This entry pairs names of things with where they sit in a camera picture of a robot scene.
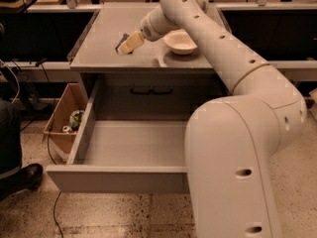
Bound grey metal cabinet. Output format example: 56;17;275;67
71;5;238;121

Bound dark trouser leg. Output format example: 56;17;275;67
0;100;22;179

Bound white paper bowl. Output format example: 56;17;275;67
163;30;197;56

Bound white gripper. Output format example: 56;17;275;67
127;6;179;50

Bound dark blue rxbar wrapper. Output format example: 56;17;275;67
115;34;133;55

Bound open grey top drawer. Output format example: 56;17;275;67
47;81;189;193

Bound green white crumpled item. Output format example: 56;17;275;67
69;110;84;131

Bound brown cardboard box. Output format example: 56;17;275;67
44;83;86;155

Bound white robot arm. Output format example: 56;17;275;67
117;0;306;238

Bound black floor cable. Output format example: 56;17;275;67
46;124;65;238

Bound black shoe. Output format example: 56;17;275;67
14;164;43;191

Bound small white tape roll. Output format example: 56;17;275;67
62;125;72;133

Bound black lower drawer handle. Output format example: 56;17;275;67
130;86;173;95

